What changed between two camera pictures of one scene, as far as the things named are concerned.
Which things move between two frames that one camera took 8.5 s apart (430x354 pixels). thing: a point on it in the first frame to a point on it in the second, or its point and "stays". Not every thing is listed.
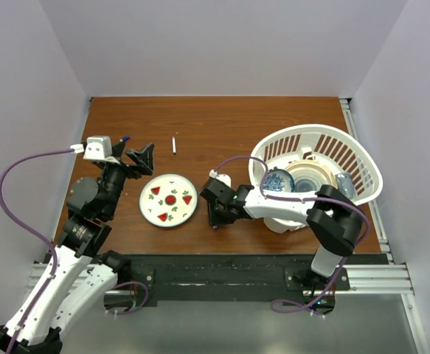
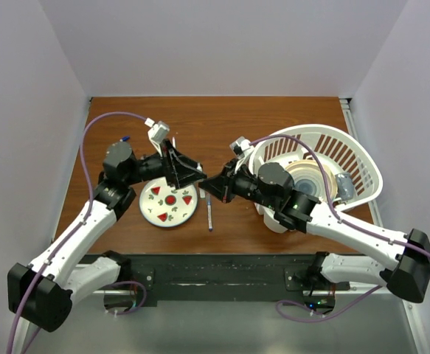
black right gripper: [215, 220] to [223, 186]
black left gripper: [144, 162] to [172, 164]
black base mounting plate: [154, 277] stays
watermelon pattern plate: [168, 200] stays
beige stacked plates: [309, 175] stays
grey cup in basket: [345, 184] stays
